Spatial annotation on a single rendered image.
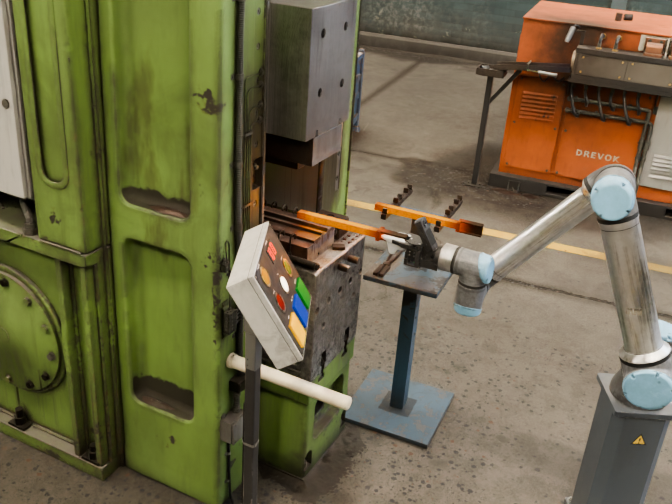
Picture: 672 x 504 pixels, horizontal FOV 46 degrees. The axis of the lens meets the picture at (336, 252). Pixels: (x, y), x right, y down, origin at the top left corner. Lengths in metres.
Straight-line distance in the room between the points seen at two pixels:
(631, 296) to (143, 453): 1.82
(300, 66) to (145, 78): 0.47
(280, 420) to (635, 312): 1.35
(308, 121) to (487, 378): 1.84
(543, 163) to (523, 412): 2.78
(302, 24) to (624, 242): 1.12
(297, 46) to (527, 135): 3.80
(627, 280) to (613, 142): 3.59
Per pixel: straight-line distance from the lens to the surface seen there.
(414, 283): 3.03
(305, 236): 2.70
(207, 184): 2.36
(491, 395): 3.74
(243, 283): 2.01
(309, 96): 2.41
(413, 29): 10.29
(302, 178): 2.98
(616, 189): 2.33
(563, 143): 6.00
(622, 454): 2.91
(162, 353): 2.87
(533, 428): 3.60
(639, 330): 2.51
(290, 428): 3.03
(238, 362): 2.66
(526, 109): 5.96
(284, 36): 2.41
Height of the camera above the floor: 2.16
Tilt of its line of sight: 27 degrees down
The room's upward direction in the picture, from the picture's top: 4 degrees clockwise
